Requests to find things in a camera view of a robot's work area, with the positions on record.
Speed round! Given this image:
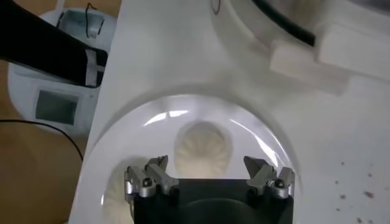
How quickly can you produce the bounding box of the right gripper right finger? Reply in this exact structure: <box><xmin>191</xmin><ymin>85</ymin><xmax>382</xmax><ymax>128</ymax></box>
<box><xmin>243</xmin><ymin>155</ymin><xmax>296</xmax><ymax>199</ymax></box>

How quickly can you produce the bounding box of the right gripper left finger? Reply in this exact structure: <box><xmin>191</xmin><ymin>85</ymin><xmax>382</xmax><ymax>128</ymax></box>
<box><xmin>124</xmin><ymin>155</ymin><xmax>180</xmax><ymax>203</ymax></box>

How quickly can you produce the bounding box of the white steamed baozi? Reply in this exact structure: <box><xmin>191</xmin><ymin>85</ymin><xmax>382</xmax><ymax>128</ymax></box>
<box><xmin>102</xmin><ymin>158</ymin><xmax>138</xmax><ymax>224</ymax></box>
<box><xmin>174</xmin><ymin>121</ymin><xmax>232</xmax><ymax>180</ymax></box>

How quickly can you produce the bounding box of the white robot base with screen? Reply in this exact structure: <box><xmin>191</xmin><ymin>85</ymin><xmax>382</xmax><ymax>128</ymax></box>
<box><xmin>7</xmin><ymin>7</ymin><xmax>118</xmax><ymax>138</ymax></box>

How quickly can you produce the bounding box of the white round plate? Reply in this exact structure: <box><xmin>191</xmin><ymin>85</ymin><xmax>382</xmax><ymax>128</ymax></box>
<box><xmin>77</xmin><ymin>94</ymin><xmax>301</xmax><ymax>224</ymax></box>

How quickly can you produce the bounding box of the black robot column with tape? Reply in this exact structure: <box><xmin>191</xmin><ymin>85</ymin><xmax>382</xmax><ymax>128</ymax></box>
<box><xmin>0</xmin><ymin>0</ymin><xmax>109</xmax><ymax>89</ymax></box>

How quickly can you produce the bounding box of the black floor cable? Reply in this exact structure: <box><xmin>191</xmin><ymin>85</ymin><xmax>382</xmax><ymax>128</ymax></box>
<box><xmin>0</xmin><ymin>119</ymin><xmax>84</xmax><ymax>161</ymax></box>

